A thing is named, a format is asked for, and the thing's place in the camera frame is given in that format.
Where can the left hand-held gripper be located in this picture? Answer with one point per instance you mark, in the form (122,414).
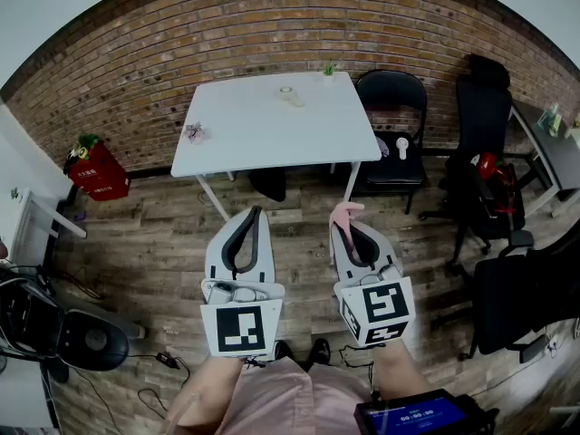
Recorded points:
(240,329)

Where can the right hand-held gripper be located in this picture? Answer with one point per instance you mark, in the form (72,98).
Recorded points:
(385,306)

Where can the pink cloth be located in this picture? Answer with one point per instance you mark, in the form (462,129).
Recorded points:
(342,213)

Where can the person's left forearm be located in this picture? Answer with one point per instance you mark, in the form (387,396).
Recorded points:
(213,388)

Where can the person's right forearm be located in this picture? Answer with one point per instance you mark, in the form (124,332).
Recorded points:
(399,370)

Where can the white handheld fan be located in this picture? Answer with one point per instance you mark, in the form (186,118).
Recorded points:
(402,147)

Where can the white table leg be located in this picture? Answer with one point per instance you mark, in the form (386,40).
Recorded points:
(353,179)
(213,197)

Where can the black bag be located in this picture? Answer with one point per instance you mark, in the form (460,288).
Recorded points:
(267,184)

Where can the black folding chair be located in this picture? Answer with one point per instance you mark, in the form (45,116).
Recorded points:
(394,170)

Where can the person's right black shoe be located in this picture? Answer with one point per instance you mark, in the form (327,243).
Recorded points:
(321,350)

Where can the person's black shoe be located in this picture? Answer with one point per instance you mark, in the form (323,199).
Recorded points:
(283,350)
(321,350)

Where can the person's left black shoe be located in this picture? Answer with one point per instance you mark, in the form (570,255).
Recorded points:
(283,350)

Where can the purple cloth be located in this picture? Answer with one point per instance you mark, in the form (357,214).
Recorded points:
(383,145)

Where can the black power adapter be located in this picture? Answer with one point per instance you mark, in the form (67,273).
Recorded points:
(165,360)

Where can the pink potted plant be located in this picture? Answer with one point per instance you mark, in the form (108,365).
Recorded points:
(196,134)

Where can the black swivel chair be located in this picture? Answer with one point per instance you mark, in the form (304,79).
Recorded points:
(507,297)

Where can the person's pink clothing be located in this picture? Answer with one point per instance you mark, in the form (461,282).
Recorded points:
(281,401)

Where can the red white toy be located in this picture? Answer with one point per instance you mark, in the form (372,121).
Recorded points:
(489,163)

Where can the black tablet blue screen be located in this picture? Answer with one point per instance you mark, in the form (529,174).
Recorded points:
(408,415)

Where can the red box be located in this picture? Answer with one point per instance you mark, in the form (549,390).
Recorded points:
(99,175)

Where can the black office chair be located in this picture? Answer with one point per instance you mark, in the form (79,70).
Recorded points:
(480,116)

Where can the green potted plant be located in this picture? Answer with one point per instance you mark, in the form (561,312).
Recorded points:
(328,73)

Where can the green yellow plant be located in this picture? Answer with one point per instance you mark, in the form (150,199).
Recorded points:
(86,142)

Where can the green bottle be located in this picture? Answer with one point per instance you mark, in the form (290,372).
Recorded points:
(549,120)

